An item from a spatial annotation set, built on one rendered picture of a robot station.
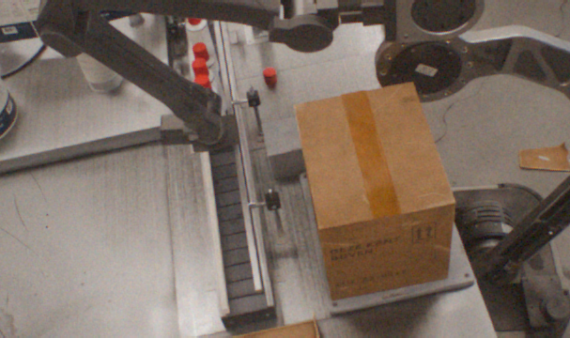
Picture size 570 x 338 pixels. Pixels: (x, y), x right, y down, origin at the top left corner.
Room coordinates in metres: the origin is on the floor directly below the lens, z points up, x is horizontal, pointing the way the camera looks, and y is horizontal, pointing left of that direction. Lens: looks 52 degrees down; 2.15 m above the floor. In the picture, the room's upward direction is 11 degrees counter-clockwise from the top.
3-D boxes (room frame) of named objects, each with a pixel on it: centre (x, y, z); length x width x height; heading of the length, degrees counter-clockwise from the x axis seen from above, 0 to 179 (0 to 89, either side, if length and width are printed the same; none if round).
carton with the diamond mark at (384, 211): (0.82, -0.14, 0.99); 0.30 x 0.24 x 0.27; 179
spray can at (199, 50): (1.24, 0.16, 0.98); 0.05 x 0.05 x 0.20
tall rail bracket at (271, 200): (0.87, 0.08, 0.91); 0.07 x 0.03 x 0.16; 91
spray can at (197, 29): (1.37, 0.17, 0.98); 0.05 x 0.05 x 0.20
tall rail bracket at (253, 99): (1.17, 0.08, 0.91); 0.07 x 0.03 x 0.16; 91
